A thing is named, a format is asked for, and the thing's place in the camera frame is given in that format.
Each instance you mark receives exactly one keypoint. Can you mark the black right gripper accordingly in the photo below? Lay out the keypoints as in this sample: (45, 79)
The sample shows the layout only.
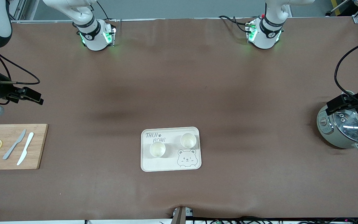
(1, 88)

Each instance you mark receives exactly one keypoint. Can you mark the white IKEA cup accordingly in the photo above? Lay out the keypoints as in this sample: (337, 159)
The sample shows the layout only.
(157, 149)
(188, 140)

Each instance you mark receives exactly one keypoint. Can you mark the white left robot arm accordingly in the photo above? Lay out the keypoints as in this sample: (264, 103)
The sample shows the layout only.
(264, 35)

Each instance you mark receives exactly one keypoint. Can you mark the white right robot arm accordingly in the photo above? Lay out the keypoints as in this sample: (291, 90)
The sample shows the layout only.
(93, 37)

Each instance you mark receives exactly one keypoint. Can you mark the grey-green cooking pot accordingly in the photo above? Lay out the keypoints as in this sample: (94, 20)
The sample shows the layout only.
(334, 137)

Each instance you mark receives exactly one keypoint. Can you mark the white plastic knife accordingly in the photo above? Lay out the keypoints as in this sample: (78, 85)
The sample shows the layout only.
(25, 148)

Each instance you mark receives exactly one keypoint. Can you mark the grey plastic knife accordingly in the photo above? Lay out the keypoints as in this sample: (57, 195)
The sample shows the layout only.
(13, 146)

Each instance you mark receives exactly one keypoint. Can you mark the wooden cutting board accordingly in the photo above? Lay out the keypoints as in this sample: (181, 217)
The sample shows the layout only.
(11, 161)

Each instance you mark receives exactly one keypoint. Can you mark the brown table mat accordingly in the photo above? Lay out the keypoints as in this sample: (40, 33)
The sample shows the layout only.
(179, 87)

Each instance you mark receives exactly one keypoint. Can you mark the cream tray with bear print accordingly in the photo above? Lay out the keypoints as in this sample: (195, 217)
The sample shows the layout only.
(170, 161)

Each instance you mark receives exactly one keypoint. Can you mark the white power strip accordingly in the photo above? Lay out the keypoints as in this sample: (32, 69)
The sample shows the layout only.
(189, 212)

